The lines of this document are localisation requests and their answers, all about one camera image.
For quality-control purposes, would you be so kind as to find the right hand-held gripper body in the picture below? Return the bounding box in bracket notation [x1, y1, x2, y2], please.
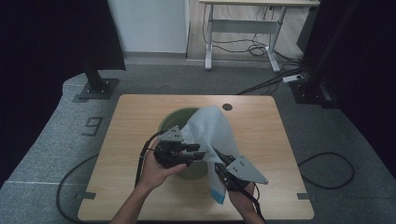
[218, 155, 269, 192]

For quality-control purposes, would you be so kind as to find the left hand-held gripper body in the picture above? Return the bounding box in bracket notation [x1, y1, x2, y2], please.
[153, 125, 194, 170]

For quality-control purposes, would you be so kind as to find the white plastic bin bag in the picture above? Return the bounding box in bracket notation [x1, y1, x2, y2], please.
[180, 105, 243, 205]

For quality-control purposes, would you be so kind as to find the green bowl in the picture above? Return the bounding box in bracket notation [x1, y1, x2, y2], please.
[157, 106, 209, 181]

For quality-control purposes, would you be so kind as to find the person's right hand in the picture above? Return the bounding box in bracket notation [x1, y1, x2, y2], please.
[228, 181, 260, 217]

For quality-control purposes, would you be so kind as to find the person's left hand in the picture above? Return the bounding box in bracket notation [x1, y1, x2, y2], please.
[136, 148, 189, 191]

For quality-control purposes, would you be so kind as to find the black tape floor marking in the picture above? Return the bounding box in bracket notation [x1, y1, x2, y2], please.
[81, 117, 104, 137]

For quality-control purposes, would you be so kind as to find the white power strip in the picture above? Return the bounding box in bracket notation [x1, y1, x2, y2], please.
[282, 74, 304, 84]

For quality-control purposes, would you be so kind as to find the dark curtain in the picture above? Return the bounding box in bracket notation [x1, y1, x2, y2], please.
[0, 0, 126, 188]
[303, 0, 396, 180]

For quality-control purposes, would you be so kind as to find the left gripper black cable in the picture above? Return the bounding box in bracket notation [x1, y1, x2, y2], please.
[134, 130, 166, 189]

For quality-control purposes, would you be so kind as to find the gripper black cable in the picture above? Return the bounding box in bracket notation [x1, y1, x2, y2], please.
[238, 182, 267, 224]
[134, 130, 166, 189]

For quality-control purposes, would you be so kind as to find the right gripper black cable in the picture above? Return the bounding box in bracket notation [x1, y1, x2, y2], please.
[238, 182, 267, 224]

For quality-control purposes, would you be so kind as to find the black floor cable bundle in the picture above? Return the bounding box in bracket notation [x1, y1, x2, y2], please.
[236, 65, 308, 96]

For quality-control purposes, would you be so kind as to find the tangle of black cables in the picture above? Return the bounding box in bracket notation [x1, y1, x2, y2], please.
[202, 4, 305, 64]

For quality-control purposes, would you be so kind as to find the white metal frame desk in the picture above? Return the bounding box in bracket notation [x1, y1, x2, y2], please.
[199, 0, 321, 74]

